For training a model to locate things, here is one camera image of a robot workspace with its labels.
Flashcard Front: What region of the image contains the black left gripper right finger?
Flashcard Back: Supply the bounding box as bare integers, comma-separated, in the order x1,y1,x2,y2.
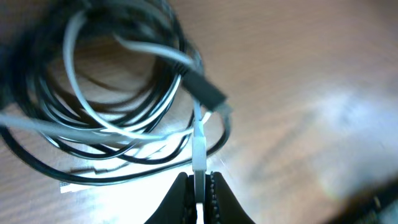
203,172,254,224

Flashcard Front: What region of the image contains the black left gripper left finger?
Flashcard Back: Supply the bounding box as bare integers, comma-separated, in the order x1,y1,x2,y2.
145,172,197,224

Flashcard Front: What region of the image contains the white usb cable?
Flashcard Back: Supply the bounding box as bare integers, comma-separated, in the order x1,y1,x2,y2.
0,12,214,224

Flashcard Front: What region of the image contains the black usb cable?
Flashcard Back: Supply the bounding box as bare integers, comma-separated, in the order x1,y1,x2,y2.
0,0,233,187

